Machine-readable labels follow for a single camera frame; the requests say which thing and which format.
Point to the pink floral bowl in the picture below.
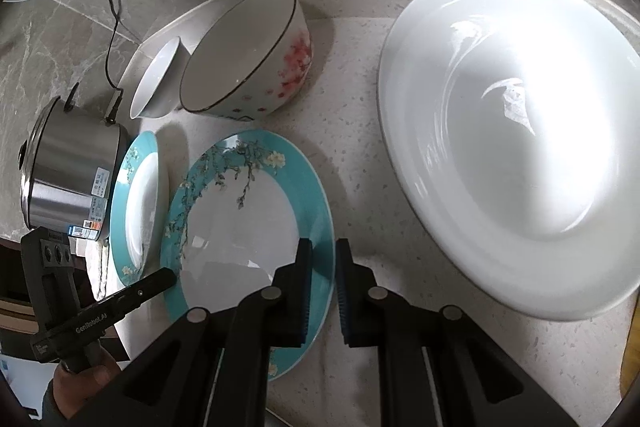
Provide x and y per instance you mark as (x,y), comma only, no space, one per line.
(240,57)

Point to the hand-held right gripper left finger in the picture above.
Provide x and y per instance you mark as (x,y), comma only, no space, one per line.
(304,292)

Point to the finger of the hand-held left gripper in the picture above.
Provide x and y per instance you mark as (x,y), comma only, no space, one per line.
(150,284)

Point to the small teal floral plate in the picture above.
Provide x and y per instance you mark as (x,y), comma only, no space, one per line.
(142,207)

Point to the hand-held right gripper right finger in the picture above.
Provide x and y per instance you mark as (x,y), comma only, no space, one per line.
(345,294)

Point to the stainless steel cooking pot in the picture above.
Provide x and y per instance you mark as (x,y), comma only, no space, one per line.
(70,162)

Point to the person's left hand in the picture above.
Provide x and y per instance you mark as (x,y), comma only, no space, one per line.
(87,382)

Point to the large teal floral plate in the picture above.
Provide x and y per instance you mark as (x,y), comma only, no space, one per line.
(235,227)

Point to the white cloth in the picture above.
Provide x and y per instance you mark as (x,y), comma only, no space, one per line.
(97,272)

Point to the small white bowl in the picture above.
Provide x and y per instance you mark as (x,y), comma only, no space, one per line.
(157,82)

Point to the person's left forearm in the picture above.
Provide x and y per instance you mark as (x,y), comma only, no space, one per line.
(49,404)

